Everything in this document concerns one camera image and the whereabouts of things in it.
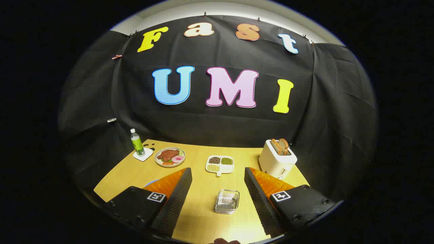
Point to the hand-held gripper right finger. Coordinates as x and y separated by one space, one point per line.
259 200

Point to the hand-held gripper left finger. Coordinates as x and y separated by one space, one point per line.
176 200

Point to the blue round plate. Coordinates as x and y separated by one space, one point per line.
151 183

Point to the perforated metal tray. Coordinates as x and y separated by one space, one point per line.
227 202

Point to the orange toy carrot slice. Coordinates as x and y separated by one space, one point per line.
167 163

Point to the cream white toaster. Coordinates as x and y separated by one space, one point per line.
273 162

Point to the pink toy ham slice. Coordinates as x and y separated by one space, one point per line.
177 159

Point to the round plate with food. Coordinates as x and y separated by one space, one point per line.
161 162

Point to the white divided bean dish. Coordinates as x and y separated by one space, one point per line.
228 168

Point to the brown toy steak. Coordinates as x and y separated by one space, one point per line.
168 154

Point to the white square coaster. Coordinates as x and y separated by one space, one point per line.
141 157

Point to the brown bread slice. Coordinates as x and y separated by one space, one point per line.
275 146
284 145

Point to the green label water bottle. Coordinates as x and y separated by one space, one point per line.
137 144

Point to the black backdrop cloth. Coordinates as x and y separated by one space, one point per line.
217 125

